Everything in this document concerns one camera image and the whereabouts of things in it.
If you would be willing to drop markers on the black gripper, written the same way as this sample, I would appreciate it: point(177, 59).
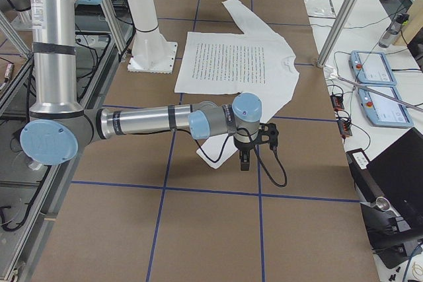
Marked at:
point(244, 146)

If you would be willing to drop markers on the white long-sleeve printed shirt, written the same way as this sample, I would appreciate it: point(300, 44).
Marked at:
point(257, 61)

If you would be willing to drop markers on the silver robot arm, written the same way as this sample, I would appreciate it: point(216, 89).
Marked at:
point(59, 127)

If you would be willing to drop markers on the lower orange usb hub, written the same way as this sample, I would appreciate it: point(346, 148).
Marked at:
point(344, 128)

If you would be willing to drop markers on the lower blue teach pendant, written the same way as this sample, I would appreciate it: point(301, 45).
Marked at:
point(382, 112)

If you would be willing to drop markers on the blue teach pendant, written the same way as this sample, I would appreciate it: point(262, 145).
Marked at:
point(382, 112)
point(372, 68)

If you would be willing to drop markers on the black laptop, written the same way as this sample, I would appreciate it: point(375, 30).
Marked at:
point(391, 187)

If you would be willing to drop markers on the upper blue teach pendant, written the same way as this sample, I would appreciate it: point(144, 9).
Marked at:
point(372, 68)

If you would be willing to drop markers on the plastic sheet bag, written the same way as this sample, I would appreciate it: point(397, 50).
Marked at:
point(320, 8)

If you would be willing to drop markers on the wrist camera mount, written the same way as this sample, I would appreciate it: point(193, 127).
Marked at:
point(268, 134)

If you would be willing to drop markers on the white central pillar mount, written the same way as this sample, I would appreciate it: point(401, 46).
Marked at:
point(151, 52)

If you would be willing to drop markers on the aluminium frame post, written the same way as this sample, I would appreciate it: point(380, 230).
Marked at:
point(334, 34)

